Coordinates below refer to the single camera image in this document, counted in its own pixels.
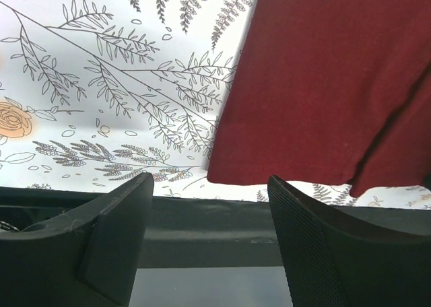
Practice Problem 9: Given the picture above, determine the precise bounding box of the dark red t-shirt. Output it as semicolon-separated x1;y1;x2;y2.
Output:
207;0;430;197

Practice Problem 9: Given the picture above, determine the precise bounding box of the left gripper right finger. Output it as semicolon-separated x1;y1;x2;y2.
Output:
267;176;430;306

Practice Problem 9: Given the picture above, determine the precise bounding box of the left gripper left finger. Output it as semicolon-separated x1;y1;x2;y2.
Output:
1;173;154;306

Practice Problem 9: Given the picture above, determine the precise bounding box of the floral table mat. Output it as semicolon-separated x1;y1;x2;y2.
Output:
1;0;430;209

